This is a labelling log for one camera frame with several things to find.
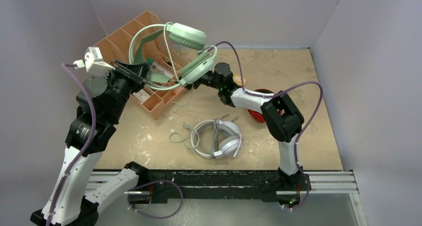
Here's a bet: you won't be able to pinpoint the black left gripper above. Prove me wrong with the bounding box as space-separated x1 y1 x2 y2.
103 59 150 121

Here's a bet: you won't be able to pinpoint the mint green headphones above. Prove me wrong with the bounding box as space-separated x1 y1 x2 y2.
128 22 218 93

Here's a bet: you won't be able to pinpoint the red black headphones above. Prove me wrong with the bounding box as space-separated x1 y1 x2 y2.
247 89 274 124

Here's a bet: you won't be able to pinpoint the white over-ear headphones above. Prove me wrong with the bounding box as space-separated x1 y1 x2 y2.
190 119 243 159

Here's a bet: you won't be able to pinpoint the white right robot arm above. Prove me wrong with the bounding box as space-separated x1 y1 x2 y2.
193 63 304 190

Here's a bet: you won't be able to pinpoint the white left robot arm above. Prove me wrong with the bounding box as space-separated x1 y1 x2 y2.
30 60 150 226

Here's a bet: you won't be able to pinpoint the yellow spiral notebook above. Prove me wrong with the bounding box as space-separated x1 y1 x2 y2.
233 74 247 86

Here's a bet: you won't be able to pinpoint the white staples box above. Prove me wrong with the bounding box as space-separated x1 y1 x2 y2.
132 89 151 103

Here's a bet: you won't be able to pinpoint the peach plastic file organizer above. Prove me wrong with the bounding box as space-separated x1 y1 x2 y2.
92 10 189 120

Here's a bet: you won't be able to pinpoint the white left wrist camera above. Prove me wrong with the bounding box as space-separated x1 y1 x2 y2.
73 47 116 77

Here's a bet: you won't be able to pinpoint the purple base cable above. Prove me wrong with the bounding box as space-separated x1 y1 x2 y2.
127 180 183 220

